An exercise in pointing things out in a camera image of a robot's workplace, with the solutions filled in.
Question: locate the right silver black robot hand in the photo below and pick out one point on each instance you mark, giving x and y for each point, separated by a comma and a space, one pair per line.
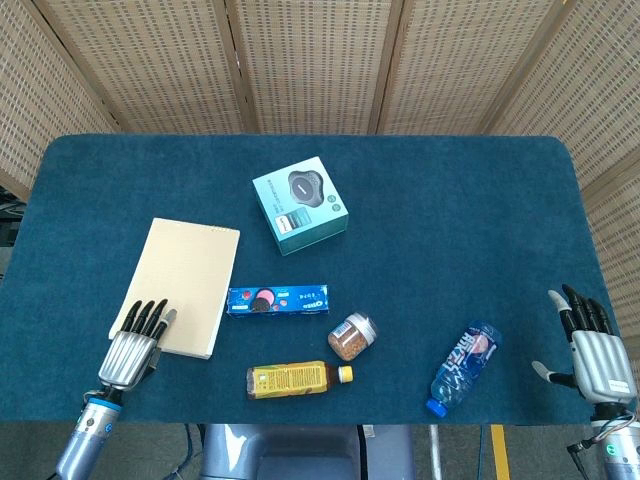
600, 365

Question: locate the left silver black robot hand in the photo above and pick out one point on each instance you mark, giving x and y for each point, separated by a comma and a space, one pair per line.
125, 357

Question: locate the beige notebook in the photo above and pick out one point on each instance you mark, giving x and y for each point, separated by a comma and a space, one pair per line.
195, 275

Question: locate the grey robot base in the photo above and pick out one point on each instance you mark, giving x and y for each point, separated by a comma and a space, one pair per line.
300, 455

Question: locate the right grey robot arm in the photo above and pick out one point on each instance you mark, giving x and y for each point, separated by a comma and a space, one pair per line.
622, 450

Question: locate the blue Pepsi bottle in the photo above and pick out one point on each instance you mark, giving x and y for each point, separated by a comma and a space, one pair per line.
462, 367

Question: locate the yellow-label tea bottle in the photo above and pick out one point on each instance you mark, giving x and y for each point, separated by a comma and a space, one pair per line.
290, 380

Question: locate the blue Oreo cookie box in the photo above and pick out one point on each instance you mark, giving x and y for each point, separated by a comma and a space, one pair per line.
285, 302

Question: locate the white pole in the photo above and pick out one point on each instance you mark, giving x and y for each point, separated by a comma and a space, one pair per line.
435, 452

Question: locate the dark teal table cloth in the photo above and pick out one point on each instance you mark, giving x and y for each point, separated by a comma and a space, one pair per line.
450, 225

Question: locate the clear jar of orange snacks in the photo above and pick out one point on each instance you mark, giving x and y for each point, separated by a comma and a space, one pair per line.
350, 340

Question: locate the teal product box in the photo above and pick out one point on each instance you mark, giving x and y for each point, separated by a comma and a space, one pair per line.
300, 210

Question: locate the woven bamboo folding screen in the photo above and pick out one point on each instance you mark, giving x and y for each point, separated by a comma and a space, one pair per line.
310, 65

